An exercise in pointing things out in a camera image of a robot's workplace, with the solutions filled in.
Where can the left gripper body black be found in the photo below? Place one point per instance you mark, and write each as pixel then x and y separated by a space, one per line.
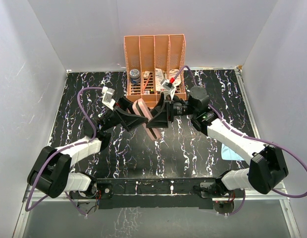
pixel 111 120

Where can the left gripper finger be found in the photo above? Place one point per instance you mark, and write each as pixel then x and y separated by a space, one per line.
pixel 123 108
pixel 130 121

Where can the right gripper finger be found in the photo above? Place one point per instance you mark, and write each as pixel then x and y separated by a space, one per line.
pixel 160 118
pixel 160 107

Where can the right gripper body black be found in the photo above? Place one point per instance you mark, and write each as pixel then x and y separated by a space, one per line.
pixel 179 108

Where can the pink glasses case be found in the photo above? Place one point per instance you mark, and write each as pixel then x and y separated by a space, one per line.
pixel 140 108

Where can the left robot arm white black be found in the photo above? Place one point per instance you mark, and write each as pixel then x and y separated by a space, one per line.
pixel 51 172

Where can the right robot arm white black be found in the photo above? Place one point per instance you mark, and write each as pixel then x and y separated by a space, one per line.
pixel 267 166

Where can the white tube package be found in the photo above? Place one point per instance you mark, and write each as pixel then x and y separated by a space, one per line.
pixel 159 76

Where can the red pencil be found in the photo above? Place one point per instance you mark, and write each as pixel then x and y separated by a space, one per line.
pixel 147 81

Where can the blue white round tin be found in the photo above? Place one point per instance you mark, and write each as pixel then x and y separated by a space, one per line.
pixel 135 76

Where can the small white card box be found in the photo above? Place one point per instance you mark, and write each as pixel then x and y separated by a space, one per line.
pixel 146 74

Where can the orange desk organizer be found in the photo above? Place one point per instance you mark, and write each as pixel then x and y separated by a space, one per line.
pixel 147 52

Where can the blue cleaning cloth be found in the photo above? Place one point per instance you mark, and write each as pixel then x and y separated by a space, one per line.
pixel 228 154

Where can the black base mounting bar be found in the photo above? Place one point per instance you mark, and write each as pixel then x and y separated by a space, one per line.
pixel 155 192

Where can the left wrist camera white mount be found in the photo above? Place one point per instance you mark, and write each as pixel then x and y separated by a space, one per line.
pixel 107 97

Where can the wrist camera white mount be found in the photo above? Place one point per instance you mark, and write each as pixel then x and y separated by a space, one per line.
pixel 168 88
pixel 107 97

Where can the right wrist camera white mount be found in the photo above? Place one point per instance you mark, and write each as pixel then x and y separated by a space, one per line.
pixel 168 88

